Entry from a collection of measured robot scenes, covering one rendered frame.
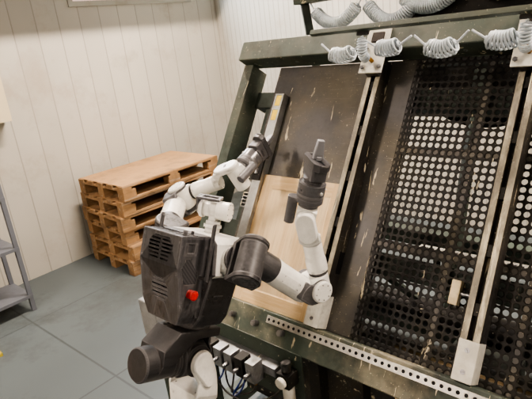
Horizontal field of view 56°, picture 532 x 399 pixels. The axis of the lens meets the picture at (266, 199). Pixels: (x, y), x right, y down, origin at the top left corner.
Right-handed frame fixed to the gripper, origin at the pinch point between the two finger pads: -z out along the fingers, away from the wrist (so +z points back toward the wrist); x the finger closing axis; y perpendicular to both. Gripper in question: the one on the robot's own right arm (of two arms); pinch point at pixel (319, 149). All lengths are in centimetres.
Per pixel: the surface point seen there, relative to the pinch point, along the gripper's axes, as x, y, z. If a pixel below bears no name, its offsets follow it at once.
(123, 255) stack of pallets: 283, -50, 217
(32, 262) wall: 306, -133, 238
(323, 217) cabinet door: 30, 21, 39
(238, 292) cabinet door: 39, -7, 82
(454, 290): -25, 45, 37
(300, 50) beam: 81, 18, -17
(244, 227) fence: 55, -4, 58
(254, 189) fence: 63, 1, 43
